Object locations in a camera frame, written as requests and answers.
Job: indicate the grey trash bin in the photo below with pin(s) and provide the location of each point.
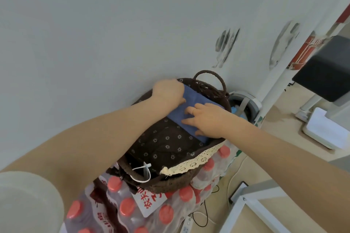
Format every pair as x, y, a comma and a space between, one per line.
253, 104

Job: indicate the white gym frame grey panel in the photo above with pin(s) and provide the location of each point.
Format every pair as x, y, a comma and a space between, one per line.
254, 194

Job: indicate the red and white banner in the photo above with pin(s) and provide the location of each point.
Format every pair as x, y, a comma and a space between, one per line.
303, 50

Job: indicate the blue towel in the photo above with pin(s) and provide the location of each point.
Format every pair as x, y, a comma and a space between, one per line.
192, 97

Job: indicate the person's left forearm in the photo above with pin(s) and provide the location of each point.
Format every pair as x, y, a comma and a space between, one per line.
95, 137

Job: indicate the stack of bottled water packs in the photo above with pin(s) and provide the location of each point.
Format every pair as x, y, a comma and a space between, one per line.
123, 208

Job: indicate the person's right forearm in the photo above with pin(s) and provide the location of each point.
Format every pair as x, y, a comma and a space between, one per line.
287, 172

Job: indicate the person's left hand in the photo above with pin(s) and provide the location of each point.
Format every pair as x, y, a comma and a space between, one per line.
169, 93

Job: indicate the black bench pad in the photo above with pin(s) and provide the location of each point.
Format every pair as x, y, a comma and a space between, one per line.
328, 77

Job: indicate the white power strip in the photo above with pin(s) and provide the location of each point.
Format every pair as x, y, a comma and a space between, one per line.
186, 226

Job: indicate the white shirt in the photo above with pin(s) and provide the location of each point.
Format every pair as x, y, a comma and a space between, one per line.
27, 205

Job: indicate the white bench rack frame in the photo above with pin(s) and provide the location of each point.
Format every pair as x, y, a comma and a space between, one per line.
325, 129

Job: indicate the person's right hand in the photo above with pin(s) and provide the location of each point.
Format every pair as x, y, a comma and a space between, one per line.
213, 121

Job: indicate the white zip tie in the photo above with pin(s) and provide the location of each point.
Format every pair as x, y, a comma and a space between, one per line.
142, 168

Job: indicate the brown wicker basket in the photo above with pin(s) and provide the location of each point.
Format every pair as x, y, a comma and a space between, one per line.
164, 142

